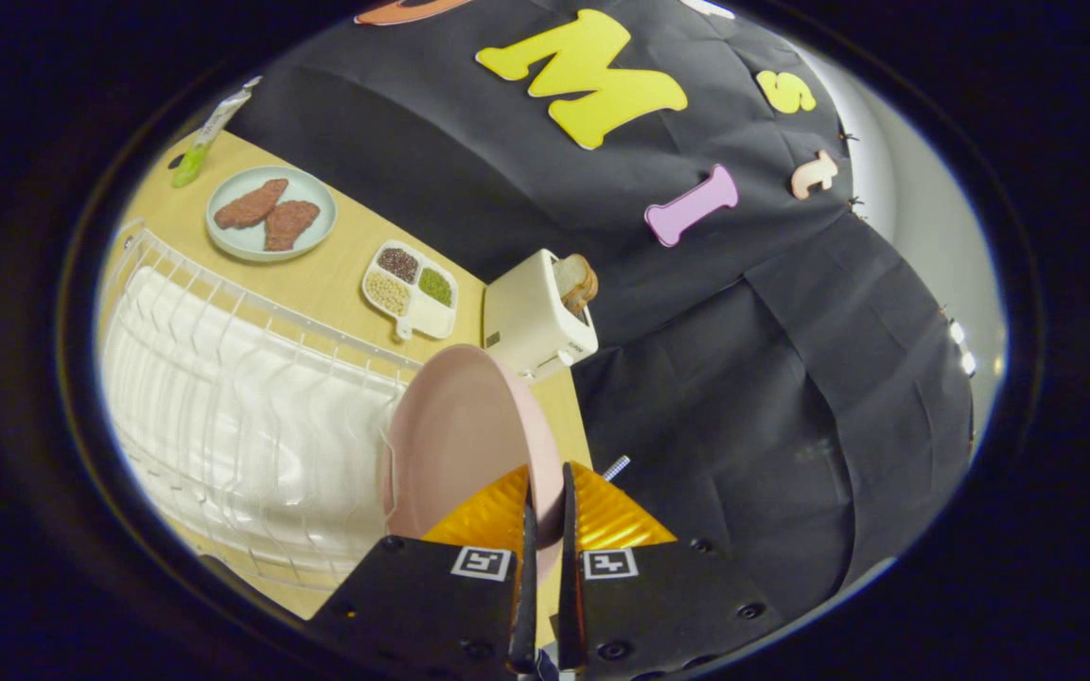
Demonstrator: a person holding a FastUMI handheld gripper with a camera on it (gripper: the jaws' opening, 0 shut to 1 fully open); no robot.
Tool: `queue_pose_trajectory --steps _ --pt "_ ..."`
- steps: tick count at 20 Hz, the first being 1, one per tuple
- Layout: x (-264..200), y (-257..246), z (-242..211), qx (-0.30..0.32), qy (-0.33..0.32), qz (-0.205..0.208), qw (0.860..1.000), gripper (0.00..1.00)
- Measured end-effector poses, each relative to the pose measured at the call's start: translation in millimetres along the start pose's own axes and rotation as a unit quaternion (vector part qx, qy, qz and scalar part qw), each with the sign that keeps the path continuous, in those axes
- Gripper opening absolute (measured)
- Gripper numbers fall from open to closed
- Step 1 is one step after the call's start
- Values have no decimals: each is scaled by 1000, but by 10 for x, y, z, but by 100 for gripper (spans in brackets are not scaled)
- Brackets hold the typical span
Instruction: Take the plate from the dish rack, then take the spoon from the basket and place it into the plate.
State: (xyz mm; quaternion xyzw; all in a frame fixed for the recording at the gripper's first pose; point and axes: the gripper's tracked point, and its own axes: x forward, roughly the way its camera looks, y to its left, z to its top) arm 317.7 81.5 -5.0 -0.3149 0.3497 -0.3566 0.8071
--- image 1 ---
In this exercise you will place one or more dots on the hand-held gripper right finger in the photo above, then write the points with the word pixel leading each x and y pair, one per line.
pixel 571 605

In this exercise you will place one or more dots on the brown meat piece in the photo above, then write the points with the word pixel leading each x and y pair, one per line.
pixel 250 205
pixel 291 224

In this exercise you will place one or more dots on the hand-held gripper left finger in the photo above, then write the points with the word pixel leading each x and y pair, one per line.
pixel 524 615

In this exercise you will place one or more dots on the brown bread slice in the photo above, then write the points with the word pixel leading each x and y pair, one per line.
pixel 578 282

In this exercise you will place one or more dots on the pink plate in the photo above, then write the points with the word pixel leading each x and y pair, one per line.
pixel 460 445

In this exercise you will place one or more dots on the light green plate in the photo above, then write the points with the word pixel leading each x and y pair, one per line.
pixel 313 189

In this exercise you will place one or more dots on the green clear bottle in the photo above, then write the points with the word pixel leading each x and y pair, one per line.
pixel 214 123

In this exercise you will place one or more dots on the white toaster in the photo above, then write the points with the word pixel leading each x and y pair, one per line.
pixel 531 317

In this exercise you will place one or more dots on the white divided bean tray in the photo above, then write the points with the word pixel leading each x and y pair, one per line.
pixel 431 322

